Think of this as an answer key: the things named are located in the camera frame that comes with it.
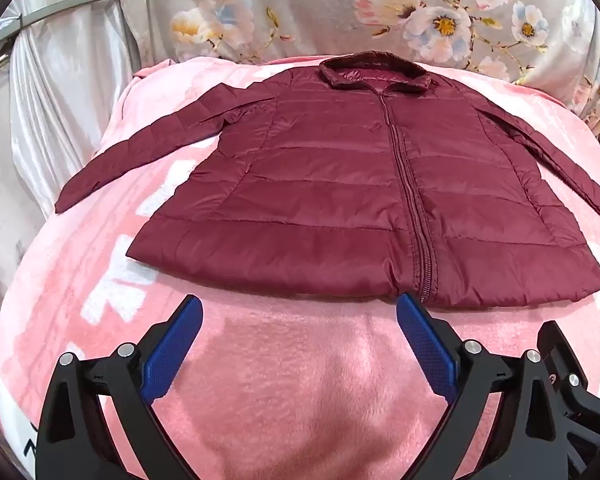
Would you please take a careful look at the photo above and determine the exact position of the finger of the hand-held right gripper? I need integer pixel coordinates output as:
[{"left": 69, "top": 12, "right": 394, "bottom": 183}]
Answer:
[{"left": 536, "top": 320, "right": 600, "bottom": 480}]

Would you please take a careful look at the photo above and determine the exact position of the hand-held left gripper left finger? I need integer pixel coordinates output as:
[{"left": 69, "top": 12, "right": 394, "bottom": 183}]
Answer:
[{"left": 35, "top": 294, "right": 204, "bottom": 480}]

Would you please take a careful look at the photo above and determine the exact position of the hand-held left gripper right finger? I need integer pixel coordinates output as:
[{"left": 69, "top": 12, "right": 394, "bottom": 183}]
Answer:
[{"left": 396, "top": 293, "right": 573, "bottom": 480}]

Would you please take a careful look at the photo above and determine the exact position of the maroon puffer jacket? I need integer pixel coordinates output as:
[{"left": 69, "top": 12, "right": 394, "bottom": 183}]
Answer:
[{"left": 55, "top": 50, "right": 600, "bottom": 311}]

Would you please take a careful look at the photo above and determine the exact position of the pink printed blanket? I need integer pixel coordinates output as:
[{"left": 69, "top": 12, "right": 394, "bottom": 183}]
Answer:
[{"left": 0, "top": 55, "right": 600, "bottom": 480}]

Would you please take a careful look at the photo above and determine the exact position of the white satin sheet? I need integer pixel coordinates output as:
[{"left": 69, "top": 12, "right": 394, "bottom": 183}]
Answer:
[{"left": 0, "top": 0, "right": 142, "bottom": 341}]

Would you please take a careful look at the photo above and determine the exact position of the grey floral quilt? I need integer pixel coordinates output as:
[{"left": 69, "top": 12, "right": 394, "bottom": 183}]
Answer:
[{"left": 117, "top": 0, "right": 600, "bottom": 136}]

